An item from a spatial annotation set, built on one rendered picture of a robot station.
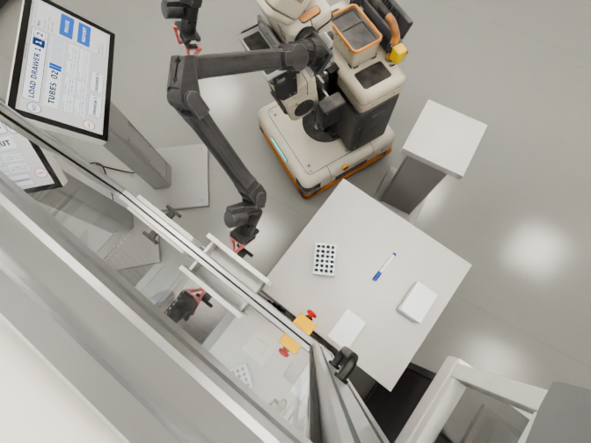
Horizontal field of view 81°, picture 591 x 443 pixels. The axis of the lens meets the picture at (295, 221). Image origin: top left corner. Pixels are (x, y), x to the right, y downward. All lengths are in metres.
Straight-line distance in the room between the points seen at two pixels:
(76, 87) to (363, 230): 1.24
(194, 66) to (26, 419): 0.84
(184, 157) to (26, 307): 2.33
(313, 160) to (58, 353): 1.94
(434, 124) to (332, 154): 0.64
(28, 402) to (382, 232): 1.34
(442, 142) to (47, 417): 1.61
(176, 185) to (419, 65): 1.93
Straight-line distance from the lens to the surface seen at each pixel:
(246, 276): 1.34
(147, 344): 0.17
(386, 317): 1.42
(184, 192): 2.40
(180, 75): 0.96
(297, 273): 1.40
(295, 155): 2.09
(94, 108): 1.61
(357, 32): 1.74
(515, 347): 2.45
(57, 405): 0.22
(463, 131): 1.74
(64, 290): 0.19
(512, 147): 2.77
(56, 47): 1.70
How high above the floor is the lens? 2.15
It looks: 74 degrees down
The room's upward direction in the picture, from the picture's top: 8 degrees counter-clockwise
